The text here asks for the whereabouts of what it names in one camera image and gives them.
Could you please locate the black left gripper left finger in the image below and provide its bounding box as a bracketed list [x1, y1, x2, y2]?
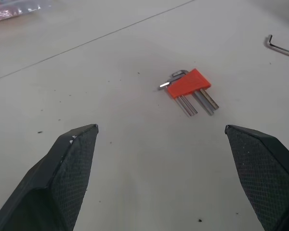
[0, 124, 99, 231]

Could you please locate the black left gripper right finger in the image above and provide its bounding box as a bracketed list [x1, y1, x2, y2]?
[224, 124, 289, 231]

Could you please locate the red hex key holder set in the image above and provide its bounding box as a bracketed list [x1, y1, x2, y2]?
[167, 75, 216, 116]

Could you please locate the silver metal hex key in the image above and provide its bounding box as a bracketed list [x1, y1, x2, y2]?
[184, 94, 198, 115]
[158, 81, 192, 117]
[180, 95, 195, 116]

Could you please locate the red plastic hex key holder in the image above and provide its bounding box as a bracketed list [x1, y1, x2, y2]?
[167, 68, 212, 99]

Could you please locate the clear plastic bag with red items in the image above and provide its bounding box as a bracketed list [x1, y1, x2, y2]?
[0, 0, 49, 24]

